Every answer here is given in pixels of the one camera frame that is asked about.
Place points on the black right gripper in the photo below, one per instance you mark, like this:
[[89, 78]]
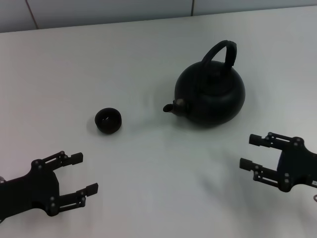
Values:
[[297, 166]]

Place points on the black teapot lid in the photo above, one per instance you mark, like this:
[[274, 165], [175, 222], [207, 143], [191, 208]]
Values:
[[218, 86]]

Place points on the black round teapot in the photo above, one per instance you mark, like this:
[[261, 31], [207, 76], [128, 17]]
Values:
[[210, 109]]

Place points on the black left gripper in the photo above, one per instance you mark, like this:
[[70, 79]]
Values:
[[29, 193]]

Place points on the small black teacup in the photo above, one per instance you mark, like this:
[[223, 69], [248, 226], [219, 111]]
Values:
[[109, 121]]

